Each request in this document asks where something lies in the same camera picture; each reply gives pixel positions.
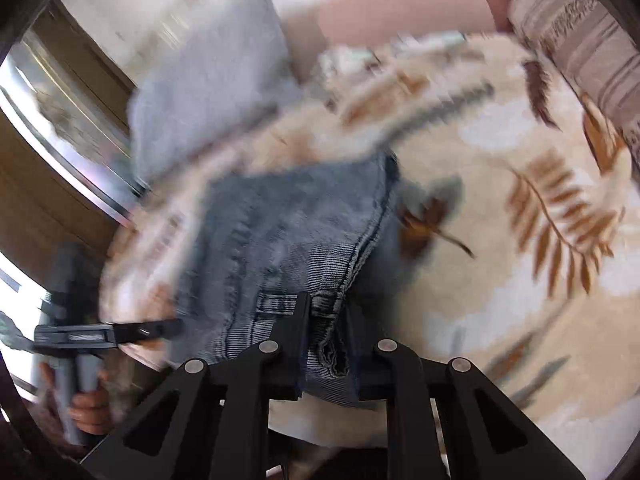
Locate leaf pattern fleece blanket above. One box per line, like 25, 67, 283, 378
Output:
100, 35, 639, 479

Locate striped floral beige pillow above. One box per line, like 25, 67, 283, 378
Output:
509, 0, 639, 158

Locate blue denim pants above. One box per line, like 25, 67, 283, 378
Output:
168, 152, 399, 408

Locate person's left hand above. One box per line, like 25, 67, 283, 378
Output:
39, 362, 113, 436

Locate pink bolster cushion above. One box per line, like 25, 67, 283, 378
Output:
280, 0, 511, 82

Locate grey quilted pillow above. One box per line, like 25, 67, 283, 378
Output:
127, 0, 303, 186

